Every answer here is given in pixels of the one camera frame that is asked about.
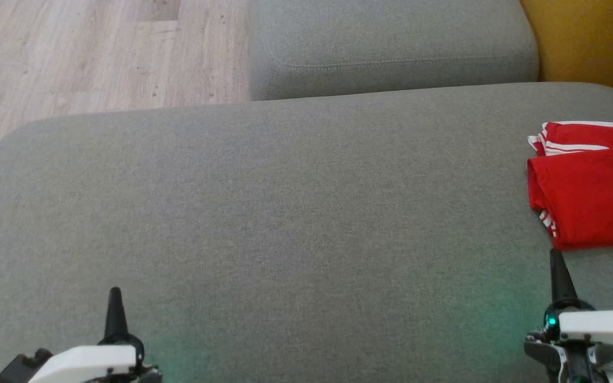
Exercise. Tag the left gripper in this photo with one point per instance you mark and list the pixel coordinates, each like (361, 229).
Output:
(88, 361)

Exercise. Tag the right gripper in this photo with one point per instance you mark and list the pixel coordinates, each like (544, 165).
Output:
(599, 327)

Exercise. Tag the red jersey white striped trim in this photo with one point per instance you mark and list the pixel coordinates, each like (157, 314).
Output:
(594, 197)

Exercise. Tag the red mesh garment white band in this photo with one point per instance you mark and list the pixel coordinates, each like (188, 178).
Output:
(588, 137)

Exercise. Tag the yellow sofa back cushion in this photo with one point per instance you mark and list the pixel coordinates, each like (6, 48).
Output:
(594, 42)

